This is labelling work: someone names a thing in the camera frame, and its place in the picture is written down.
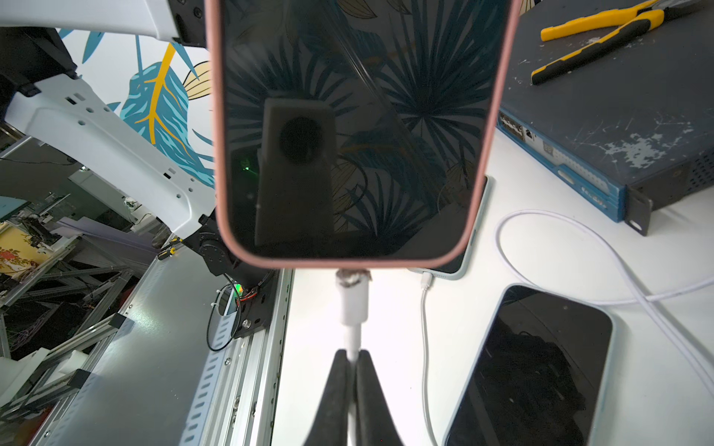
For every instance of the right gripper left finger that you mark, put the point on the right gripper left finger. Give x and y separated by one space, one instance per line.
331 421

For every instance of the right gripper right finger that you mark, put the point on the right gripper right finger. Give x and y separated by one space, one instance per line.
374 424

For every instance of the light blue case phone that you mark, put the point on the light blue case phone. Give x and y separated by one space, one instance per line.
538 375

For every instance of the mint case phone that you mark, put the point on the mint case phone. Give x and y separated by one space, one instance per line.
445 230

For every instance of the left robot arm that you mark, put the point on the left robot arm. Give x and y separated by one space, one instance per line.
43 97

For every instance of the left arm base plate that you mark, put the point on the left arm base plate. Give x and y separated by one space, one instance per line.
256 305

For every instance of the aluminium frame rail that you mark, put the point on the aluminium frame rail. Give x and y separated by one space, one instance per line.
156 382

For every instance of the dark grey network switch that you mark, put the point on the dark grey network switch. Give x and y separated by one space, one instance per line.
631 132

